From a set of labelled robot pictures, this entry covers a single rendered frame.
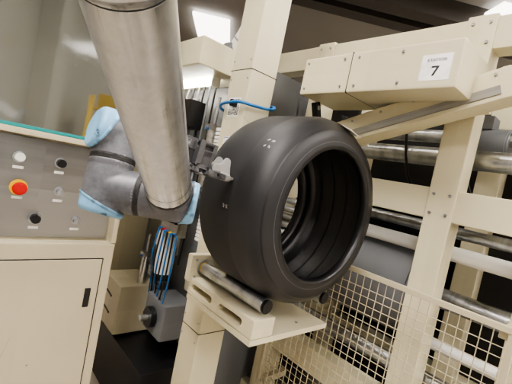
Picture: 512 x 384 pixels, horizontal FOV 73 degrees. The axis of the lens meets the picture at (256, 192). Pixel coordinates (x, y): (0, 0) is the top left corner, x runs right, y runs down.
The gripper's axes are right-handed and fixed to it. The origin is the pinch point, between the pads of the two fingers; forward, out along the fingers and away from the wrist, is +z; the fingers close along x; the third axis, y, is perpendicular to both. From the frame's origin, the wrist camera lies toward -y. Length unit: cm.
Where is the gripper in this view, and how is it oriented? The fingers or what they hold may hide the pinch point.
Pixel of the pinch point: (228, 180)
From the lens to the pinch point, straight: 94.3
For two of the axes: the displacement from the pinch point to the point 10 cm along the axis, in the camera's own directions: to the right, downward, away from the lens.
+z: 7.0, 2.3, 6.7
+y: 2.9, -9.6, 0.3
